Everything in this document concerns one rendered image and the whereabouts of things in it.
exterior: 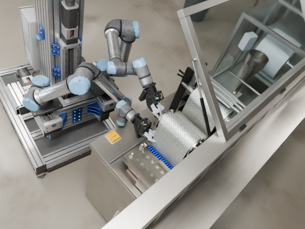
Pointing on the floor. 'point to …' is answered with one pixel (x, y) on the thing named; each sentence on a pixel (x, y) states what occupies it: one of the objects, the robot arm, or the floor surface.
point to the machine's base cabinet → (105, 189)
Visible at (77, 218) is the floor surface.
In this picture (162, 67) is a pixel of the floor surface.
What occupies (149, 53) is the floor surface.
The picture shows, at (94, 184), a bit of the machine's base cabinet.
